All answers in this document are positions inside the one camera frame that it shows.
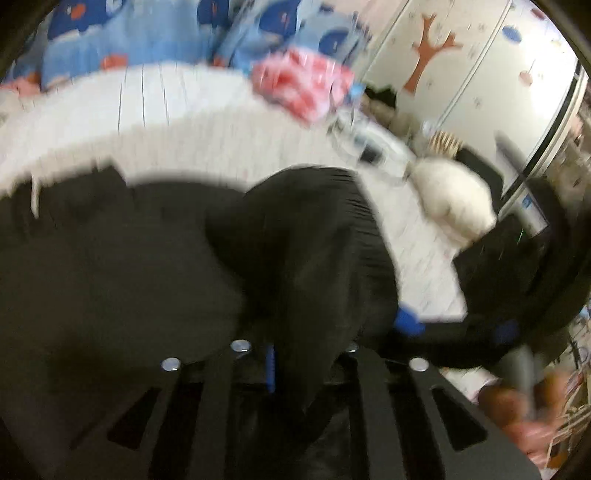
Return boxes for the large black puffer jacket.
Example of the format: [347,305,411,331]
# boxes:
[1,167,399,479]

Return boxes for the white plush pillow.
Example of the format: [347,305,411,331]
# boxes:
[406,157,497,248]

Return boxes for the white wardrobe with tree sticker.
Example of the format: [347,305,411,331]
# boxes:
[363,1,588,191]

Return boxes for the white cherry print bedsheet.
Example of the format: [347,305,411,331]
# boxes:
[1,63,466,321]

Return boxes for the pink patterned cloth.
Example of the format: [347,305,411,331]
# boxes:
[250,47,355,124]

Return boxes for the blue whale print quilt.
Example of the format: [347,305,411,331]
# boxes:
[2,1,372,91]

